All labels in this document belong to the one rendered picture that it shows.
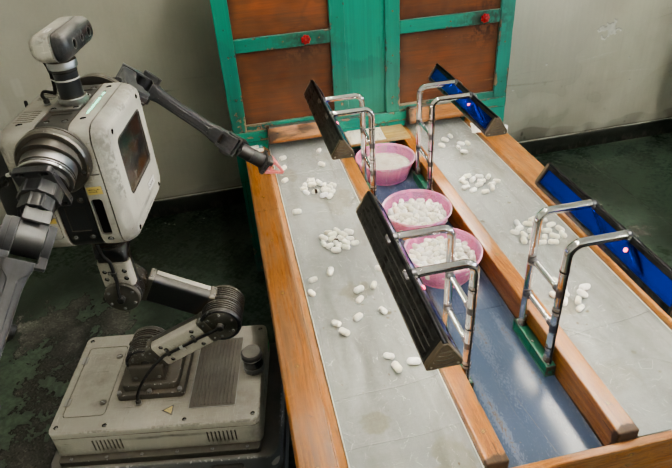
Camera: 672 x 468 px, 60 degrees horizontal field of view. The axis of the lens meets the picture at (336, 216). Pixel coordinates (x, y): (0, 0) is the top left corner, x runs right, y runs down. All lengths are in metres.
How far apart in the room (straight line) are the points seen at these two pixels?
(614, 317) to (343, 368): 0.81
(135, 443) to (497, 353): 1.16
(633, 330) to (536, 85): 2.53
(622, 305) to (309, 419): 1.00
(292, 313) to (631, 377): 0.94
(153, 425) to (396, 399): 0.80
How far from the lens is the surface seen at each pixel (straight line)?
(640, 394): 1.71
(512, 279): 1.91
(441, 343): 1.19
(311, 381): 1.59
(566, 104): 4.33
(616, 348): 1.80
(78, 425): 2.08
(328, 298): 1.85
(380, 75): 2.78
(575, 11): 4.11
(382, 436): 1.50
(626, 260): 1.56
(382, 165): 2.60
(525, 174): 2.49
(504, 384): 1.72
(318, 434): 1.48
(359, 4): 2.66
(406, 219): 2.19
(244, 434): 1.97
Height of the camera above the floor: 1.96
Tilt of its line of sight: 33 degrees down
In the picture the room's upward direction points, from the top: 4 degrees counter-clockwise
